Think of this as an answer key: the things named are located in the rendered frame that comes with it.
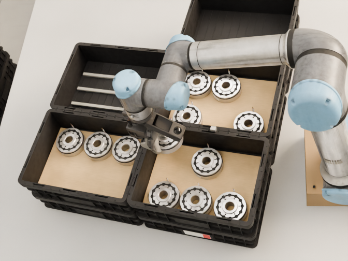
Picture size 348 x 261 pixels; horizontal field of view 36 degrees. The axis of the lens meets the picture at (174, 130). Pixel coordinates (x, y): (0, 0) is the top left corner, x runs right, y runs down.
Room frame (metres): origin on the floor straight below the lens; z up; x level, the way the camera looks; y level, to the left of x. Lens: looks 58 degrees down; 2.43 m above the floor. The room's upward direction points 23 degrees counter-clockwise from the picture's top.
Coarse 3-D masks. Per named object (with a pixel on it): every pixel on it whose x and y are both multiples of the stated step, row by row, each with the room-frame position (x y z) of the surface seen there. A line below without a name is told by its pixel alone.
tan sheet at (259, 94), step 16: (240, 80) 1.09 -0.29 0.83; (256, 80) 1.06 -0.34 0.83; (208, 96) 1.08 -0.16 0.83; (240, 96) 1.02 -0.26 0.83; (256, 96) 1.00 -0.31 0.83; (272, 96) 0.97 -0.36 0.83; (208, 112) 1.01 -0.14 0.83; (224, 112) 0.99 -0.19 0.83; (240, 112) 0.96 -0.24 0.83; (256, 112) 0.94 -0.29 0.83
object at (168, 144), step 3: (156, 138) 0.89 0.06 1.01; (159, 141) 0.88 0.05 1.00; (162, 141) 0.87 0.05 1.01; (165, 141) 0.87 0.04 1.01; (168, 141) 0.86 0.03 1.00; (171, 141) 0.86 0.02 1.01; (174, 141) 0.86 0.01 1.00; (159, 144) 0.87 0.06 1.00; (162, 144) 0.86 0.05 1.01; (165, 144) 0.86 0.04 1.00; (168, 144) 0.85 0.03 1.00; (171, 144) 0.85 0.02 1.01; (174, 144) 0.84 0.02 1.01; (162, 147) 0.85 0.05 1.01; (165, 147) 0.85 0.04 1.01; (168, 147) 0.84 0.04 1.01; (171, 147) 0.84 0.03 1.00
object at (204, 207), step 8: (184, 192) 0.75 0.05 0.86; (192, 192) 0.74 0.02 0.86; (200, 192) 0.73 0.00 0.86; (208, 192) 0.72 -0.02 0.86; (184, 200) 0.73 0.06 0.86; (208, 200) 0.69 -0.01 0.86; (184, 208) 0.70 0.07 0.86; (192, 208) 0.69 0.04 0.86; (200, 208) 0.68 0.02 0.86; (208, 208) 0.67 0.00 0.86
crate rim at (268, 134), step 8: (280, 72) 0.99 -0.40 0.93; (280, 80) 0.96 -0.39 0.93; (280, 88) 0.93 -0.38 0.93; (272, 104) 0.88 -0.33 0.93; (272, 112) 0.86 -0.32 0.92; (272, 120) 0.84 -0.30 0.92; (208, 128) 0.89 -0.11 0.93; (216, 128) 0.88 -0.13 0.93; (224, 128) 0.87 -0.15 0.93; (232, 128) 0.86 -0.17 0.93; (272, 128) 0.81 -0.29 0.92; (264, 136) 0.79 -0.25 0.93
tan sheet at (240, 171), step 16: (160, 160) 0.91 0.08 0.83; (176, 160) 0.89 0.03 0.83; (224, 160) 0.82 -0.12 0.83; (240, 160) 0.79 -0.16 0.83; (256, 160) 0.77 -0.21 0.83; (160, 176) 0.86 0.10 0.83; (176, 176) 0.83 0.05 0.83; (192, 176) 0.81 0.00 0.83; (224, 176) 0.76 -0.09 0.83; (240, 176) 0.74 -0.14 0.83; (256, 176) 0.72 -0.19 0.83; (224, 192) 0.71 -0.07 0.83; (240, 192) 0.69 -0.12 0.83
